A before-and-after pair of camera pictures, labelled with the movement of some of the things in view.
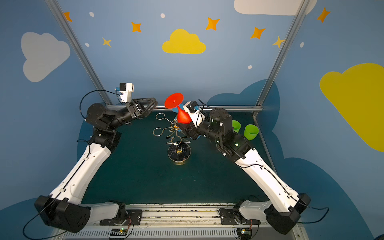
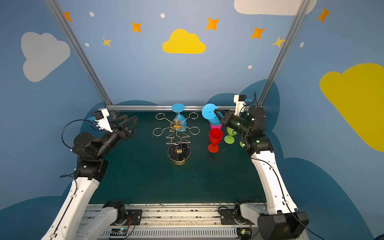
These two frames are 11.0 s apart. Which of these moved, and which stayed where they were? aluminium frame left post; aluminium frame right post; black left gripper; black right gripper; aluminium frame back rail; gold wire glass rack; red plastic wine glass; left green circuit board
Moved: red plastic wine glass; black left gripper; black right gripper
Stayed: aluminium frame back rail; left green circuit board; gold wire glass rack; aluminium frame left post; aluminium frame right post
